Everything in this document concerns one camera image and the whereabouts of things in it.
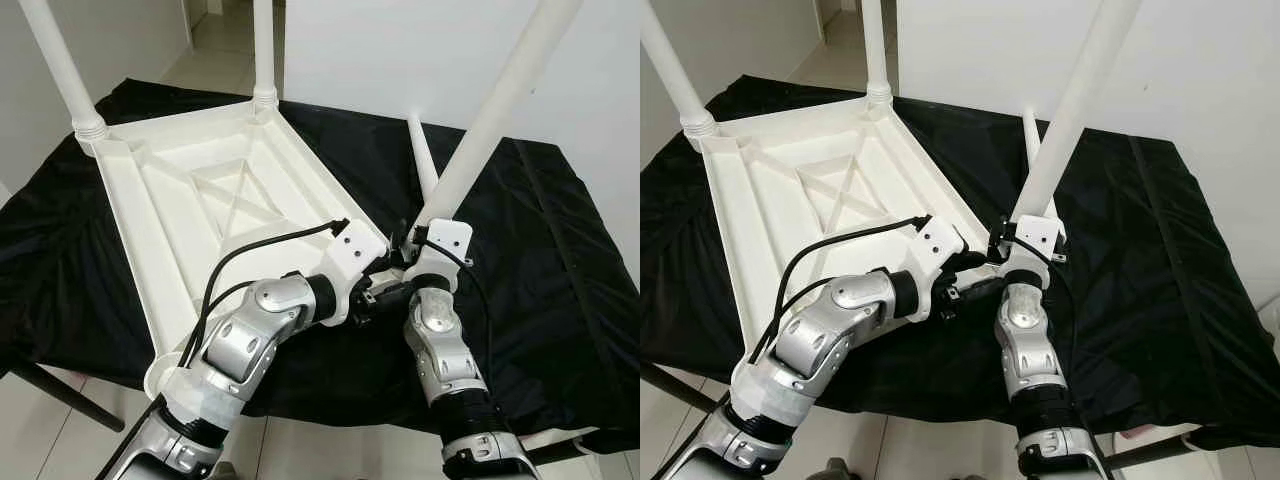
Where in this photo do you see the white plastic table leg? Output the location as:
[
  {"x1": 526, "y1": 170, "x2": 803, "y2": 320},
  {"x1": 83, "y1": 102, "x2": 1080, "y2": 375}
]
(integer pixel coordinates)
[
  {"x1": 1012, "y1": 0, "x2": 1146, "y2": 223},
  {"x1": 17, "y1": 0, "x2": 109, "y2": 141},
  {"x1": 250, "y1": 0, "x2": 282, "y2": 111},
  {"x1": 407, "y1": 111, "x2": 443, "y2": 201},
  {"x1": 640, "y1": 5, "x2": 719, "y2": 139},
  {"x1": 860, "y1": 0, "x2": 894, "y2": 107},
  {"x1": 418, "y1": 0, "x2": 588, "y2": 229},
  {"x1": 1022, "y1": 108, "x2": 1047, "y2": 196}
]

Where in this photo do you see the white plastic children table top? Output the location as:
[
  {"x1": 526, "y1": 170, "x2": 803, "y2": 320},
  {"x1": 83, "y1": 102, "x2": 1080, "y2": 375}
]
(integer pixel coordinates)
[
  {"x1": 75, "y1": 92, "x2": 401, "y2": 401},
  {"x1": 680, "y1": 88, "x2": 1004, "y2": 393}
]

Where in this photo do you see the black table cloth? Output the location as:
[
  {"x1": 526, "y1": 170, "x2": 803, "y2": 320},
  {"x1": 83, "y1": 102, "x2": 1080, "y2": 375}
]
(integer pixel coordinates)
[
  {"x1": 640, "y1": 75, "x2": 1280, "y2": 451},
  {"x1": 0, "y1": 78, "x2": 641, "y2": 456}
]

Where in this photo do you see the white round stool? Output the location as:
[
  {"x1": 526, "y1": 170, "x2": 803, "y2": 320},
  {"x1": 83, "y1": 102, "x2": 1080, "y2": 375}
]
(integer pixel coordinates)
[{"x1": 520, "y1": 430, "x2": 601, "y2": 456}]

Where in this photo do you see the pink table with black legs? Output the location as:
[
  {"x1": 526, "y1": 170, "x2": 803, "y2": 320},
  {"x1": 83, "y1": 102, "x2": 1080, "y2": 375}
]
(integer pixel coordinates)
[
  {"x1": 640, "y1": 358, "x2": 1206, "y2": 473},
  {"x1": 8, "y1": 360, "x2": 606, "y2": 466}
]

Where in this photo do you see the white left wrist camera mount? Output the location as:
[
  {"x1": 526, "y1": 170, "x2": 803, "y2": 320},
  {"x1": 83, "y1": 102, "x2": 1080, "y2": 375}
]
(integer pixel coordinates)
[
  {"x1": 322, "y1": 220, "x2": 391, "y2": 326},
  {"x1": 905, "y1": 215, "x2": 969, "y2": 319}
]

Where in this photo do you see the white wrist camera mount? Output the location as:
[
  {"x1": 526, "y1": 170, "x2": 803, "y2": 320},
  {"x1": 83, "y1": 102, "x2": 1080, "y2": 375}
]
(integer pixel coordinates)
[
  {"x1": 905, "y1": 215, "x2": 969, "y2": 319},
  {"x1": 322, "y1": 220, "x2": 391, "y2": 326},
  {"x1": 998, "y1": 217, "x2": 1066, "y2": 291},
  {"x1": 405, "y1": 220, "x2": 473, "y2": 293}
]

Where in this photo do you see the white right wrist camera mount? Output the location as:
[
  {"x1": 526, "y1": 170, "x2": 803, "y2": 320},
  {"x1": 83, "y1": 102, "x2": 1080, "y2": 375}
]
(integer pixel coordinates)
[
  {"x1": 998, "y1": 217, "x2": 1066, "y2": 291},
  {"x1": 405, "y1": 220, "x2": 473, "y2": 293}
]

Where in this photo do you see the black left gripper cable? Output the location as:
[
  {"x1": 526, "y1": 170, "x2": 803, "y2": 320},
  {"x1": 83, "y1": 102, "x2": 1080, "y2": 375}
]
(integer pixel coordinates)
[
  {"x1": 195, "y1": 278, "x2": 293, "y2": 361},
  {"x1": 765, "y1": 272, "x2": 873, "y2": 346}
]

